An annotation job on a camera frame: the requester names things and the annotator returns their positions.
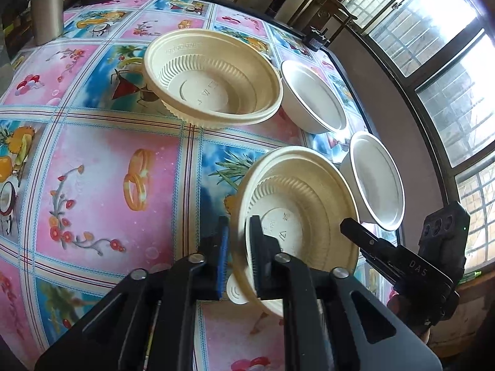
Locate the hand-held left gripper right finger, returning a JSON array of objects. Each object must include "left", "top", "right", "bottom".
[{"left": 248, "top": 215, "right": 443, "bottom": 371}]

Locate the small white round lid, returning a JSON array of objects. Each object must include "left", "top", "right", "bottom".
[{"left": 226, "top": 274, "right": 251, "bottom": 304}]

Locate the small black box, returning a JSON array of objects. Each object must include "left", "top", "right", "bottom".
[{"left": 307, "top": 27, "right": 330, "bottom": 52}]

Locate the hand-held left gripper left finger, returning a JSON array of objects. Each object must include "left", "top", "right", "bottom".
[{"left": 35, "top": 215, "right": 231, "bottom": 371}]

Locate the wooden chair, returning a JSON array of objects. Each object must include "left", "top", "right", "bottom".
[{"left": 307, "top": 0, "right": 359, "bottom": 37}]

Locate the printed fruit tablecloth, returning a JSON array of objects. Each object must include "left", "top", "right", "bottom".
[{"left": 0, "top": 0, "right": 399, "bottom": 371}]

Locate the white paper bowl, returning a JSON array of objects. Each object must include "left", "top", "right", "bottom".
[
  {"left": 279, "top": 60, "right": 349, "bottom": 135},
  {"left": 339, "top": 131, "right": 406, "bottom": 232}
]

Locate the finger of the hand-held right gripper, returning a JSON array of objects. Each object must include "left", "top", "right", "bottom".
[{"left": 339, "top": 217, "right": 400, "bottom": 279}]

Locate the barred window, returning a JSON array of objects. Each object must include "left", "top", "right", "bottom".
[{"left": 340, "top": 0, "right": 495, "bottom": 275}]

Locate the beige ribbed plastic bowl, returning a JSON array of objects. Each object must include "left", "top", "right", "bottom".
[
  {"left": 142, "top": 28, "right": 285, "bottom": 129},
  {"left": 231, "top": 146, "right": 361, "bottom": 318}
]

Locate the steel thermos flask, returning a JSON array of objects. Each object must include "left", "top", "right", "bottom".
[{"left": 30, "top": 0, "right": 66, "bottom": 46}]

